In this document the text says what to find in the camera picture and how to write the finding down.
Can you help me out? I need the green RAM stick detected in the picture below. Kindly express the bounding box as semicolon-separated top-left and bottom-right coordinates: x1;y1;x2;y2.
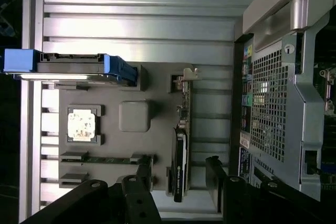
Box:
61;155;139;165

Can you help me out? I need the grey plastic parts rack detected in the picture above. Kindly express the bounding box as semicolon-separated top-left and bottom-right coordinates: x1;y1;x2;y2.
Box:
54;62;194;193

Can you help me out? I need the silver CPU chip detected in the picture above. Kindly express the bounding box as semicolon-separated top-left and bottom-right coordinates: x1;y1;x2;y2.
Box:
67;108;97;141

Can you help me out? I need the grey open PC case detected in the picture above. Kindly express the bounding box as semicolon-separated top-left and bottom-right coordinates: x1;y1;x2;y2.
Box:
233;0;336;201

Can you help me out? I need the hard disk drive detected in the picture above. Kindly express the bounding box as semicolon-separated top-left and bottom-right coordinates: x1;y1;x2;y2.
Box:
0;48;139;89

